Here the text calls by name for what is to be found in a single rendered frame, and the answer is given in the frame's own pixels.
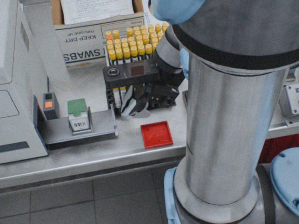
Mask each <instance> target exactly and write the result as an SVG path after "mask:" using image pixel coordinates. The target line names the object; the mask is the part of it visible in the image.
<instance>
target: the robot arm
mask: <svg viewBox="0 0 299 224"><path fill-rule="evenodd" d="M151 4H152V11H153V14H154V17H155V18H156V19H157V20H159V21H166V22H167V23H169V25H168V27H167V29H166V31H165V32H164V34H163V35H162V36H161V38H160V40H159V42H158V43H157V45H156V48H155V50H154V51H153V58H152V59H146V60H139V61H134V62H128V63H123V64H118V65H114V66H108V67H104V68H103V75H104V80H105V85H106V87H107V88H108V89H113V88H120V87H125V86H128V88H127V91H126V92H125V97H124V99H123V103H122V108H121V119H122V120H125V121H127V120H130V119H132V118H148V117H149V116H150V114H151V113H150V112H149V111H148V110H147V109H146V108H147V107H148V105H149V104H148V101H149V102H152V103H153V104H158V105H160V107H162V108H169V107H170V106H171V104H172V103H173V102H174V100H175V99H176V98H177V97H178V96H179V94H180V92H179V89H178V88H179V86H180V85H181V83H182V82H183V81H184V79H185V78H186V79H187V80H188V92H187V123H186V156H185V157H184V158H183V159H182V160H181V162H180V163H179V165H178V167H175V168H173V169H169V170H167V171H166V174H165V180H164V188H165V202H166V213H167V218H168V224H299V147H296V148H288V149H285V150H283V151H282V152H280V154H279V155H277V156H276V157H275V158H274V159H273V160H272V162H271V163H266V164H257V163H258V160H259V157H260V154H261V150H262V148H263V144H264V142H265V139H266V136H267V134H268V131H269V127H270V124H271V121H272V118H273V115H274V112H275V109H276V106H277V105H278V101H279V98H280V95H281V92H282V89H283V86H284V83H285V80H286V77H287V74H288V71H289V70H292V69H297V68H299V0H151ZM173 88H174V90H175V91H176V92H175V91H172V89H173ZM169 96H171V97H174V98H173V99H172V101H171V102H170V104H165V102H168V101H169Z"/></svg>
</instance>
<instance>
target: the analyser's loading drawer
mask: <svg viewBox="0 0 299 224"><path fill-rule="evenodd" d="M110 106H111V109H110V110H104V111H98V112H91V110H90V106H89V107H88V109H89V122H90V127H91V130H86V131H80V132H73V129H72V126H71V124H70V121H69V116H68V117H65V118H59V119H53V120H46V121H41V122H37V129H38V131H39V133H40V135H41V137H42V139H43V142H44V144H45V145H46V144H53V143H58V142H64V141H69V140H73V139H79V138H85V137H90V136H97V135H103V134H108V133H113V132H115V133H116V135H118V131H117V123H116V117H115V111H114V107H113V104H110Z"/></svg>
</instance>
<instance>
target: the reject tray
mask: <svg viewBox="0 0 299 224"><path fill-rule="evenodd" d="M141 132H142V136H143V141H144V146H145V149H150V148H157V147H162V146H167V145H173V140H172V136H171V133H170V128H169V124H168V121H167V120H166V121H161V122H155V123H150V124H143V125H141Z"/></svg>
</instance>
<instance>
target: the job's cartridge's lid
mask: <svg viewBox="0 0 299 224"><path fill-rule="evenodd" d="M67 103H68V114H73V116H78V115H80V114H81V112H85V99H84V98H81V99H76V100H68V101H67Z"/></svg>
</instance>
